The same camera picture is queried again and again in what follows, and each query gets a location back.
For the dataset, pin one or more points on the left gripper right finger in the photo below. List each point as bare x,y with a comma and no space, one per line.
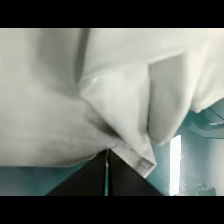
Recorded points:
128,181

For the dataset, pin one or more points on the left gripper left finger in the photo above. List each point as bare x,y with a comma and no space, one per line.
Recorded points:
89,180

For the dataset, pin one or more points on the white T-shirt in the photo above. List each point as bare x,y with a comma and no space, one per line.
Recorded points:
50,110

